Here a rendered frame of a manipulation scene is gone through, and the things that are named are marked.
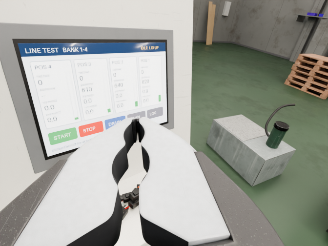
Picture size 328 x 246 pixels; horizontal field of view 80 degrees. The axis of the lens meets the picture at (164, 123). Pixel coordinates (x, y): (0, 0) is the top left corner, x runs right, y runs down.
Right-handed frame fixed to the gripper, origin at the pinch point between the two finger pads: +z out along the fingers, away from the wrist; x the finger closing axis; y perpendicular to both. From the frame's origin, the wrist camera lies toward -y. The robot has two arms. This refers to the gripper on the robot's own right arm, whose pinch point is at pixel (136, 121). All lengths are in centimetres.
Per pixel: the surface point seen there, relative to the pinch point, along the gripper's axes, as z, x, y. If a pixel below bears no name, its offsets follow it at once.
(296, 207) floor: 99, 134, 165
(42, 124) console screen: 32.3, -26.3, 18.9
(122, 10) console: 51, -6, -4
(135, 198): 27, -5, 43
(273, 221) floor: 84, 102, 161
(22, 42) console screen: 36.1, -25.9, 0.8
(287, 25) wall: 912, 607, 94
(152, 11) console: 57, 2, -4
